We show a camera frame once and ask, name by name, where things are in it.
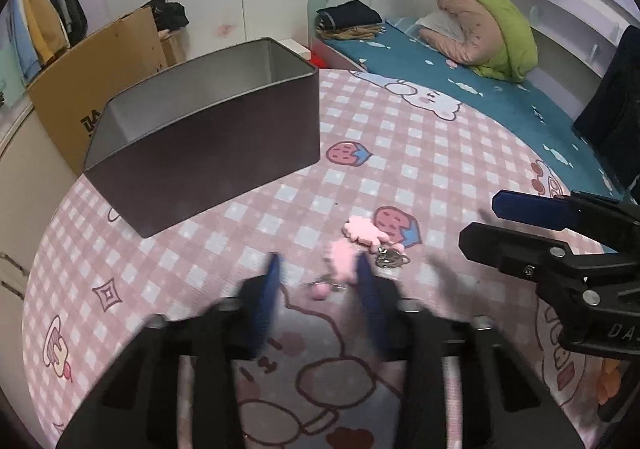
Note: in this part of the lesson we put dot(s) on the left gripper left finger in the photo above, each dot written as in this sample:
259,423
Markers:
134,404

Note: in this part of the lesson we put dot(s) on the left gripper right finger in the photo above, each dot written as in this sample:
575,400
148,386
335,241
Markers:
504,402

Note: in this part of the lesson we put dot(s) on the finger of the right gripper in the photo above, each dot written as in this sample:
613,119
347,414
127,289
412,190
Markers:
613,223
563,279

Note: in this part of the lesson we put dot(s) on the pink charm keychain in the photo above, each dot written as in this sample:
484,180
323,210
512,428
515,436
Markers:
360,238

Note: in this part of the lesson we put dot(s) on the pink and green quilt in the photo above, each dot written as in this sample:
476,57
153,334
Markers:
496,38

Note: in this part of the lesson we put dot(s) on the pink checkered tablecloth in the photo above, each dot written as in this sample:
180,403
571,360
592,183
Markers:
420,176

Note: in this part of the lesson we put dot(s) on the white pillow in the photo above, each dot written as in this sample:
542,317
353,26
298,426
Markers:
441,22

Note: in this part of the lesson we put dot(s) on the teal bed mattress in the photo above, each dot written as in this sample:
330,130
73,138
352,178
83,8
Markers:
480,78

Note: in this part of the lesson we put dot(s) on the grey metal tin box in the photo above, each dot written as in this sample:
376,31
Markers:
205,131

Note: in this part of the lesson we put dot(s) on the large cardboard box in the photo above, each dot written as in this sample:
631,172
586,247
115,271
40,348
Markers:
70,94

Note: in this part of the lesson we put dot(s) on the folded dark clothes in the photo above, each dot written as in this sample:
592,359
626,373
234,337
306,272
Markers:
352,20

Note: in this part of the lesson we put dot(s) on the red covered bench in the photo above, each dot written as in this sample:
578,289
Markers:
317,60

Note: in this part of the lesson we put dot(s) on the small cardboard box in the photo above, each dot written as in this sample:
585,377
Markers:
172,49

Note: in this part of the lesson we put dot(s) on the white board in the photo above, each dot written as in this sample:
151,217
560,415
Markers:
296,47

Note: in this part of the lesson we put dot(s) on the black bag on boxes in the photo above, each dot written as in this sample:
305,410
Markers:
168,15

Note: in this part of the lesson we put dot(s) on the hanging clothes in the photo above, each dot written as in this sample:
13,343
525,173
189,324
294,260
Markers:
40,31

